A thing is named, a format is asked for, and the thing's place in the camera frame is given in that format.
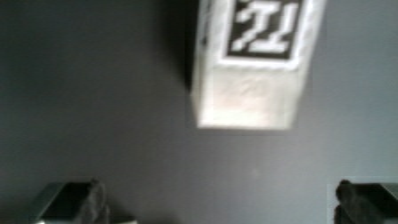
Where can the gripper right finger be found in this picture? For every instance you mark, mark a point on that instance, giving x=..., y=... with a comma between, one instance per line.
x=367, y=203

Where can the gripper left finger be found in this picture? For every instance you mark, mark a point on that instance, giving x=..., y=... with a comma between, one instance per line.
x=72, y=204

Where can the white table leg with tag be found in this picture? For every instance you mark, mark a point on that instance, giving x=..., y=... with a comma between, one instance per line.
x=255, y=44

